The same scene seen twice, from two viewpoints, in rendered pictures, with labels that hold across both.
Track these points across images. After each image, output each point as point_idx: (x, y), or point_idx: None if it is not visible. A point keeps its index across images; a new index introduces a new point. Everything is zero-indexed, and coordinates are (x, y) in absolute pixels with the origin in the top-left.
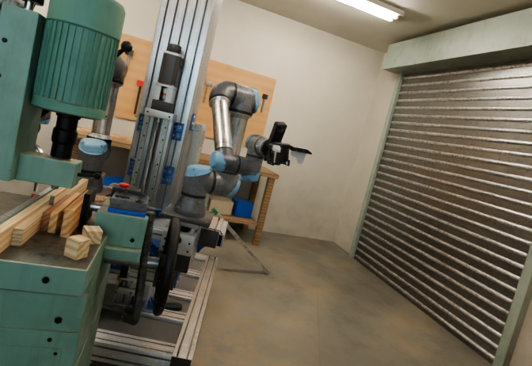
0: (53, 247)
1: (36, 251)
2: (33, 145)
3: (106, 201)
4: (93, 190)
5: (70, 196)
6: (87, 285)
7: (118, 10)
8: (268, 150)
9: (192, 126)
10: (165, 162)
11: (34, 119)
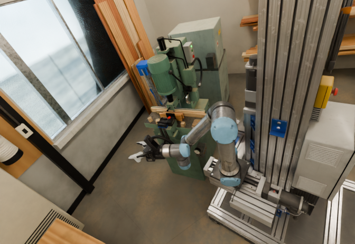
0: (156, 117)
1: (154, 115)
2: (178, 95)
3: None
4: (170, 113)
5: (177, 113)
6: (148, 127)
7: (148, 65)
8: None
9: (283, 130)
10: (253, 138)
11: None
